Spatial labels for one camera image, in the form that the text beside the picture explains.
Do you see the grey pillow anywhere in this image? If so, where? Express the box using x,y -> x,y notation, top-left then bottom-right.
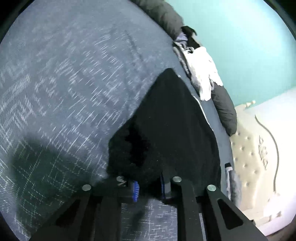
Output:
225,163 -> 242,208

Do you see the black sweater with white trim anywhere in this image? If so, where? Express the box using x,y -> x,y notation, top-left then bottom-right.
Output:
107,68 -> 221,199

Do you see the dark grey rolled duvet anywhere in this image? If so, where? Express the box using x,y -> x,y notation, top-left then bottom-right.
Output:
132,1 -> 237,136

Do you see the cream tufted headboard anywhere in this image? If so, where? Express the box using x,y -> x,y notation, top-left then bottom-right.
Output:
230,101 -> 295,237

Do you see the pile of white clothes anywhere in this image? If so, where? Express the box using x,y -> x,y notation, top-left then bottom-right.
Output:
173,26 -> 223,101

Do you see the blue-grey bed sheet mattress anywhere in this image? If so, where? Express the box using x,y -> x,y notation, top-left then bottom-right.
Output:
0,0 -> 234,241

